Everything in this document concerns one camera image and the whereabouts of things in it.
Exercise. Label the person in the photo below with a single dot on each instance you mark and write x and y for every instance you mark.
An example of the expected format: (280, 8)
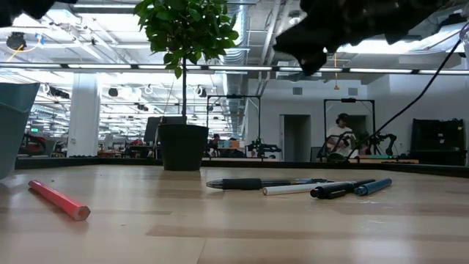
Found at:
(339, 133)

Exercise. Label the green leafy plant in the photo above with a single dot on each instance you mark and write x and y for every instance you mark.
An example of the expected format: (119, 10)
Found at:
(183, 22)

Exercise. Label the black equipment case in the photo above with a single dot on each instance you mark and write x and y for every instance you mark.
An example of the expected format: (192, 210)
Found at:
(439, 135)

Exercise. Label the matte black pen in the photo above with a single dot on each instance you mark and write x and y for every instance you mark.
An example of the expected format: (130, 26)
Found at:
(329, 191)

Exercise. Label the white pencil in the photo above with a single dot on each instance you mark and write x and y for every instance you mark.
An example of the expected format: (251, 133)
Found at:
(289, 189)

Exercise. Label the orange pencil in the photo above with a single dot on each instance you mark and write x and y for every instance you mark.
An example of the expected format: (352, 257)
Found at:
(58, 199)

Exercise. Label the black background robot arm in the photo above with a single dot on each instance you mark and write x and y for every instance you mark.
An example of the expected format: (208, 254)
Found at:
(264, 147)
(388, 138)

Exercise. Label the linear ceiling light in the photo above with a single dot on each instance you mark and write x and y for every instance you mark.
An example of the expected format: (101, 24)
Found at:
(99, 66)

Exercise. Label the teal plastic bin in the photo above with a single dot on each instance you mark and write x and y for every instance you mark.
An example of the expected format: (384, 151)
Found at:
(14, 124)

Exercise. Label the clear plastic bin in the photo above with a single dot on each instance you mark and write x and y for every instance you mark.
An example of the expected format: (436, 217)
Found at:
(465, 40)

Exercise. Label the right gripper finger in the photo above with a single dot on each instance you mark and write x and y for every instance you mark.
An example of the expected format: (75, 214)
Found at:
(300, 42)
(313, 62)

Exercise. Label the black aluminium table frame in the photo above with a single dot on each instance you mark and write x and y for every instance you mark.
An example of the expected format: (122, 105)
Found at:
(110, 162)

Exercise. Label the black rubber-grip pen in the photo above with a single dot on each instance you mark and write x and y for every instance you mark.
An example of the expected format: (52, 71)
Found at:
(242, 183)

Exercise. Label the white building column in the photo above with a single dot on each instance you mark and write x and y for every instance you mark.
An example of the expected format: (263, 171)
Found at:
(83, 121)

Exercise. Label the dark background monitor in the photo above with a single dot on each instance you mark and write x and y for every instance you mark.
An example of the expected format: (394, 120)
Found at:
(152, 130)

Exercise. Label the blue pen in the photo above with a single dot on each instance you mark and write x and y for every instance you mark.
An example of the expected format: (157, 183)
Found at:
(373, 186)

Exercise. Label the black ceiling-hung device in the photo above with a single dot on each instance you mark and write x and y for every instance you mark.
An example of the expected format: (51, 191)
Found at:
(16, 40)

